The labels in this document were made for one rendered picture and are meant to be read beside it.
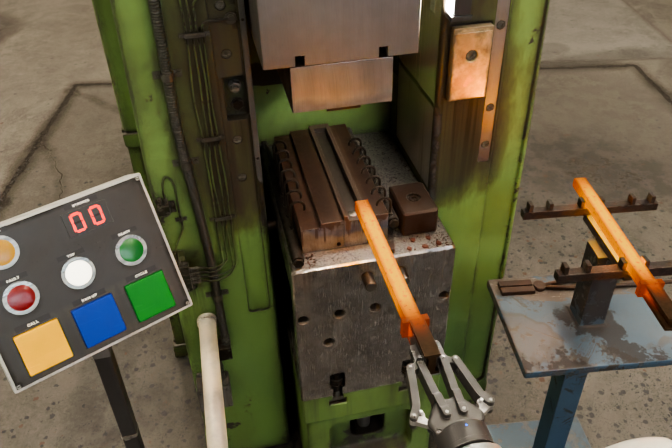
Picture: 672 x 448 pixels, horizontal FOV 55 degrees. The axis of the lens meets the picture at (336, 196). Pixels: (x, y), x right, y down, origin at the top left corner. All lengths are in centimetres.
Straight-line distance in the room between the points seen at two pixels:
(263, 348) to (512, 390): 96
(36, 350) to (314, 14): 76
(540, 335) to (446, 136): 51
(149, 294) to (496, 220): 95
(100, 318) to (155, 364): 128
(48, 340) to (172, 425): 115
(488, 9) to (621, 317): 79
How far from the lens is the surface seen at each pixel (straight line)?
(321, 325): 155
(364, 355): 166
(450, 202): 168
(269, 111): 180
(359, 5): 120
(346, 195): 151
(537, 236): 306
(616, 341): 164
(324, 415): 182
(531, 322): 163
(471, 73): 148
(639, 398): 253
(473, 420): 95
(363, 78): 126
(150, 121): 141
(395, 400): 184
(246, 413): 208
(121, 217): 126
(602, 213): 154
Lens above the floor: 187
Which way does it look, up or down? 36 degrees down
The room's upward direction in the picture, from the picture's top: 2 degrees counter-clockwise
